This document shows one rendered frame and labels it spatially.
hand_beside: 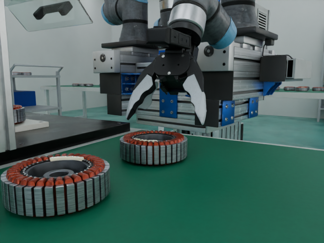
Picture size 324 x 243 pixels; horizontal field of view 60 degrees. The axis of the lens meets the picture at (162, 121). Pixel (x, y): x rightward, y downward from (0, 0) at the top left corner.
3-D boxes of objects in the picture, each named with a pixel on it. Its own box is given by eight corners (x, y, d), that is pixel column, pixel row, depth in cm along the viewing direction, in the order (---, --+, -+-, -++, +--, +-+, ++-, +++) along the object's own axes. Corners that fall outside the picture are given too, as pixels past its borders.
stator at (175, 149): (140, 146, 55) (140, 127, 54) (195, 152, 50) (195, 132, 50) (106, 162, 45) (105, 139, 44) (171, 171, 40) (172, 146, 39)
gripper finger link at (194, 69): (212, 90, 49) (192, 56, 53) (210, 86, 47) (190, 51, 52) (188, 104, 49) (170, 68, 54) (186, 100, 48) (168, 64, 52)
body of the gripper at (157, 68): (198, 98, 56) (208, 47, 60) (187, 76, 49) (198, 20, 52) (164, 97, 59) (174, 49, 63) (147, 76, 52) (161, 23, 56)
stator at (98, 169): (100, 220, 26) (98, 182, 26) (-21, 222, 26) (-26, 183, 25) (116, 178, 37) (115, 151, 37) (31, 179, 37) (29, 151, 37)
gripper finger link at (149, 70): (146, 102, 53) (178, 69, 53) (142, 98, 51) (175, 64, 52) (132, 89, 55) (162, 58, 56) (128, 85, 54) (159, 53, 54)
